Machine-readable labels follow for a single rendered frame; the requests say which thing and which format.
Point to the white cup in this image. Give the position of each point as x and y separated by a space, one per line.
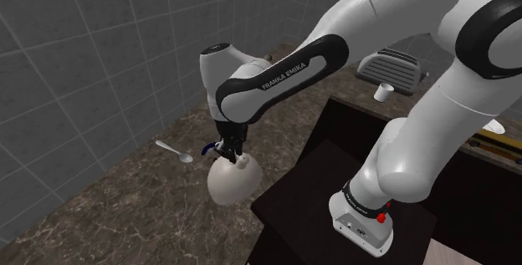
382 92

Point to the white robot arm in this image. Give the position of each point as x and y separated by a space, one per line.
412 150

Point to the grey toaster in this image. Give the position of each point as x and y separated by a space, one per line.
390 70

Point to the dark robot stand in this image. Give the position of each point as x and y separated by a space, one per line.
301 211

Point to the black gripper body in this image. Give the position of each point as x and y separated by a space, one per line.
231 133

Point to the yellow edged flat board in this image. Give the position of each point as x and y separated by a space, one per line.
499 142

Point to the silver spoon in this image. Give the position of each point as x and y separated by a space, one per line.
184 157

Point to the white bowl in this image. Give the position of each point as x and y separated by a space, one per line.
495 127

